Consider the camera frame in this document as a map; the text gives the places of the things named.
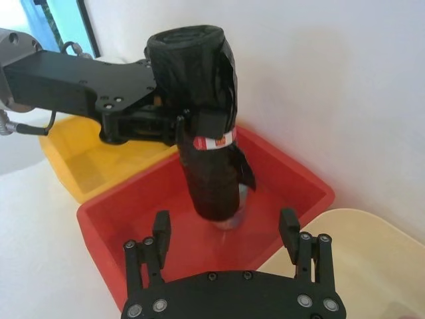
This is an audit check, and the black bag roll red label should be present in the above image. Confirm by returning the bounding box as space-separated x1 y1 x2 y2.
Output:
144 25 258 231

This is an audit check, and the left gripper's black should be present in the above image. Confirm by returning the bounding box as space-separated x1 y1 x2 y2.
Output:
2 46 234 148

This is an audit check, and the cream plastic bin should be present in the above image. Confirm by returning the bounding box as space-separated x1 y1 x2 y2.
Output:
256 207 425 319

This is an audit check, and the red plastic bin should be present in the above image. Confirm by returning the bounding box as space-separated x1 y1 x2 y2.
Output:
76 124 335 313

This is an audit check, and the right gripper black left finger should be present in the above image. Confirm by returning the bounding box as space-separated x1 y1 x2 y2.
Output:
123 210 172 295

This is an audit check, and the blue panel with dark frame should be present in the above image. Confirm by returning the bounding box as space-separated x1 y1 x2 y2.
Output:
19 0 101 58

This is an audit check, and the thin dark cable silver plug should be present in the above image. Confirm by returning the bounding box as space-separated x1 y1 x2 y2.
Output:
0 111 57 138
60 41 93 60

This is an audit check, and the white table cloth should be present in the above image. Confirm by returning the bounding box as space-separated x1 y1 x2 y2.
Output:
0 0 425 319

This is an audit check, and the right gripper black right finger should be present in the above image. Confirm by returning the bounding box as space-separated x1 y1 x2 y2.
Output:
280 208 334 293

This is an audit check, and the yellow plastic bin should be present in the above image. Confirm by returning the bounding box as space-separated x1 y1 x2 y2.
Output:
39 115 181 203

